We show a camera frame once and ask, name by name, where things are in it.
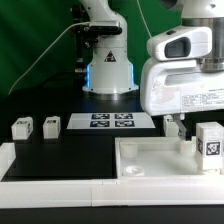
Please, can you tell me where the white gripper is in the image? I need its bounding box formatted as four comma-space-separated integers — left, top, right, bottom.
140, 59, 224, 141

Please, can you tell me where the white square tabletop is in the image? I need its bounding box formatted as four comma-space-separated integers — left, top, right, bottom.
115, 137, 221, 178

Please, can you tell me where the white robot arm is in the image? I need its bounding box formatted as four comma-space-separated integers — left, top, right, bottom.
79, 0, 224, 138

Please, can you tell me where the white sheet with tags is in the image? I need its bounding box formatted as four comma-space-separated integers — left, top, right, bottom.
67, 112, 155, 130

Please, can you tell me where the white U-shaped obstacle fence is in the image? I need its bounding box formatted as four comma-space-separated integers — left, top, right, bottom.
0, 143, 224, 208

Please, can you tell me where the black mount post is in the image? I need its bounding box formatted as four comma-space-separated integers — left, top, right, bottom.
70, 3, 89, 74

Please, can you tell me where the white cable right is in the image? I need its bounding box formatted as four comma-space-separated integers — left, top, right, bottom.
135, 0, 154, 39

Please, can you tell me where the white cable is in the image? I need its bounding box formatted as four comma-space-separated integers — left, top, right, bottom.
7, 21, 91, 96
135, 0, 154, 39

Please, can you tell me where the white cable left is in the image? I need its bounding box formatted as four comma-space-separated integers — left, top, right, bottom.
7, 21, 91, 96

